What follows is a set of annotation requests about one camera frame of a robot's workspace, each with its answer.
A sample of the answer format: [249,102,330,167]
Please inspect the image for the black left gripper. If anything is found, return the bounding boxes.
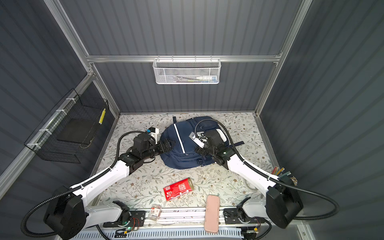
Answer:
[141,137,175,162]

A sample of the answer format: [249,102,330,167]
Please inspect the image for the navy blue student backpack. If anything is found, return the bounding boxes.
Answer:
[158,116,245,170]

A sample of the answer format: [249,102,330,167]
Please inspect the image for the red snack packet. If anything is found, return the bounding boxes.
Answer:
[164,178,194,201]

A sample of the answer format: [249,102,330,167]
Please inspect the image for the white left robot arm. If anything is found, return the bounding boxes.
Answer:
[44,131,175,240]

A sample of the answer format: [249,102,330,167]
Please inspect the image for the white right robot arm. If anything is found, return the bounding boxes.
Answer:
[189,130,303,229]

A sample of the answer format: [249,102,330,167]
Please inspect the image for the white marker in basket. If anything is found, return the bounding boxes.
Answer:
[196,76,217,83]

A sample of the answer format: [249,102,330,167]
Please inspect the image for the small clear eraser box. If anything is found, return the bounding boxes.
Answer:
[148,204,162,222]

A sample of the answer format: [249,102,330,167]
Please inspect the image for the clear tape roll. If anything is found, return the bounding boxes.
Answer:
[244,179,259,192]

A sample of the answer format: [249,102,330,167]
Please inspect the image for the pink pencil case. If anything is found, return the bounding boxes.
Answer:
[204,195,220,234]

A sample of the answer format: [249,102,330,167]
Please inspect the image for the pink cup with pencils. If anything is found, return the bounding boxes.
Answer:
[271,167,298,186]

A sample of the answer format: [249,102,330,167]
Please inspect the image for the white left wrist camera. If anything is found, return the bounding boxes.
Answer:
[146,127,159,142]

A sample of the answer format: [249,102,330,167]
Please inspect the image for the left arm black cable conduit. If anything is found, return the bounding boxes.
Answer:
[20,130,149,238]

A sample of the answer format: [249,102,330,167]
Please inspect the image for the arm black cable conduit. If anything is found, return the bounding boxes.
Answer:
[20,130,149,238]
[194,118,340,221]

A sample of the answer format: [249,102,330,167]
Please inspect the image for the white wire mesh basket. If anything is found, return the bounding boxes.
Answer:
[153,59,222,85]

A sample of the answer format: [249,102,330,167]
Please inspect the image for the black wire wall basket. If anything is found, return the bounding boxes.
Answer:
[25,91,109,164]

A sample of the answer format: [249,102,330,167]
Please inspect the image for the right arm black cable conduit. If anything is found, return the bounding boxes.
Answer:
[194,118,340,221]

